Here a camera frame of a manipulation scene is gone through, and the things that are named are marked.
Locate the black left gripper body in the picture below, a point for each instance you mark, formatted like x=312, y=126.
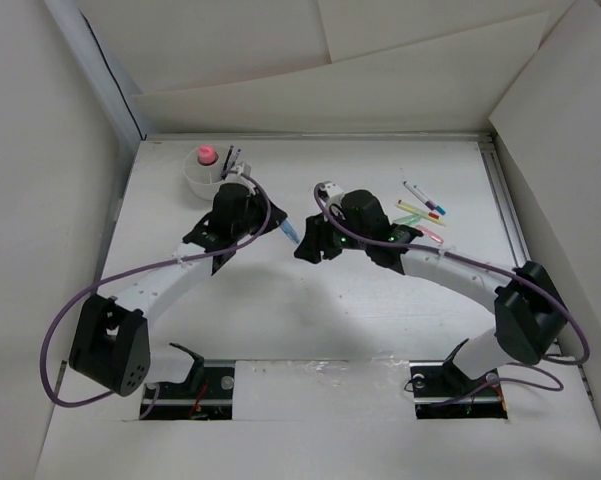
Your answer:
x=255, y=212

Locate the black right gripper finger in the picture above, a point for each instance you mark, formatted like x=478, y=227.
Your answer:
x=333, y=244
x=312, y=245

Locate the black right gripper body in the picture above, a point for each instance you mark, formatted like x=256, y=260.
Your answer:
x=354, y=243

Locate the blue highlighter marker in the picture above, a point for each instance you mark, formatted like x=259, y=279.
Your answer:
x=290, y=232

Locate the blue ballpoint pen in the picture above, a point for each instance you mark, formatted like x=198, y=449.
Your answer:
x=230, y=160

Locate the pink capped glue bottle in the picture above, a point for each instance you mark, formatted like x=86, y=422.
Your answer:
x=206, y=155

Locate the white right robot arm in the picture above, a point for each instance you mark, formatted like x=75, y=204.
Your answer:
x=528, y=314

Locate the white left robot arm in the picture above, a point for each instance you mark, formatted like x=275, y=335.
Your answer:
x=111, y=345

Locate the yellow red felt pen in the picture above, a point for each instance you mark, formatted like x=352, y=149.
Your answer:
x=428, y=215

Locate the white round divided container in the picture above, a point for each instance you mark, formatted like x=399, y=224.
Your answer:
x=204, y=181

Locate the green highlighter marker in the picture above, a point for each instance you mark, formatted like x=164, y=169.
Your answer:
x=410, y=220

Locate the white purple felt pen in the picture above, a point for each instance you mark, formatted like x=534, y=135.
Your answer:
x=424, y=198

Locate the pink highlighter marker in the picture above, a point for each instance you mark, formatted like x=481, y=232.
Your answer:
x=435, y=237

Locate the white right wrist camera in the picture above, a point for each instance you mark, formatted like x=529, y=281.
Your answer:
x=329, y=194

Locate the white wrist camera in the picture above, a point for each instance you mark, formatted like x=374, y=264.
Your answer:
x=238, y=174
x=329, y=194

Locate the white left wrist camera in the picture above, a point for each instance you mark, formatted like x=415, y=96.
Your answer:
x=238, y=174

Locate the aluminium rail right edge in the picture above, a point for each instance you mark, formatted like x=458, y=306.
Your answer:
x=503, y=200

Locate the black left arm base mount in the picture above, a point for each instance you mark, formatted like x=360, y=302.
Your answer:
x=183, y=385

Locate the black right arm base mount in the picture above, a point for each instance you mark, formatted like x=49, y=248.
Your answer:
x=441, y=391

